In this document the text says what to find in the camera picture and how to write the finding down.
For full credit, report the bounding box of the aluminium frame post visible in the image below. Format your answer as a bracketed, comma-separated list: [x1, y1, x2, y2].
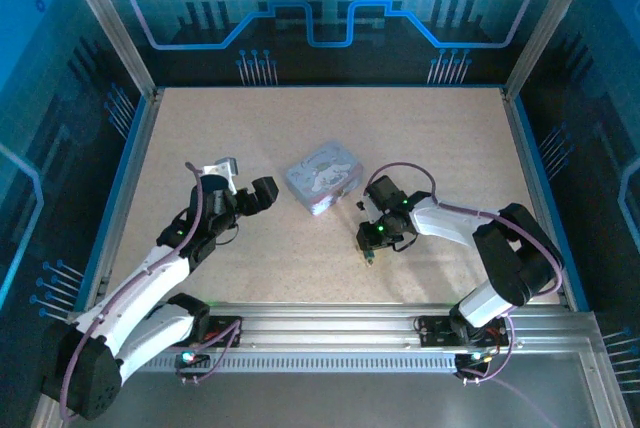
[54, 0, 159, 99]
[502, 0, 604, 99]

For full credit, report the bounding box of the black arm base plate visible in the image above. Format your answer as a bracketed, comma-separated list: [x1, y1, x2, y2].
[417, 314, 516, 349]
[199, 315, 244, 349]

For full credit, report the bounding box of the cartoon print tin box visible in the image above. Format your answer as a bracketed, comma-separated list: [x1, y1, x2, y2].
[283, 140, 364, 218]

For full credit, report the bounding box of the aluminium side rail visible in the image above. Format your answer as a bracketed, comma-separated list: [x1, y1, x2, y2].
[83, 90, 166, 310]
[499, 87, 577, 307]

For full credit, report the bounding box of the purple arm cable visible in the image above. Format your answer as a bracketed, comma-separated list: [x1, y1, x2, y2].
[368, 161, 564, 389]
[58, 161, 246, 423]

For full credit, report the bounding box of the small lit circuit board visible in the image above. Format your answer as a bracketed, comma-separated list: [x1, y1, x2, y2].
[174, 345, 211, 370]
[454, 350, 495, 374]

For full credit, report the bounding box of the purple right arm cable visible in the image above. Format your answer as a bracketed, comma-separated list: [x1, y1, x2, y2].
[368, 161, 564, 389]

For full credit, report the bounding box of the aluminium front mounting rail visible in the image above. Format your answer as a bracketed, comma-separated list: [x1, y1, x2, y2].
[64, 302, 601, 355]

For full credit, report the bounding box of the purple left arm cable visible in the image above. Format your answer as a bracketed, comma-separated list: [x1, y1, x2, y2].
[58, 161, 246, 423]

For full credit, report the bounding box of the slotted grey cable duct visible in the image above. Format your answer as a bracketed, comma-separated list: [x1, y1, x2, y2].
[144, 355, 501, 374]

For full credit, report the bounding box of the grey metal sheet panel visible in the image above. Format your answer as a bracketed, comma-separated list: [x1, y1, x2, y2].
[114, 372, 601, 428]

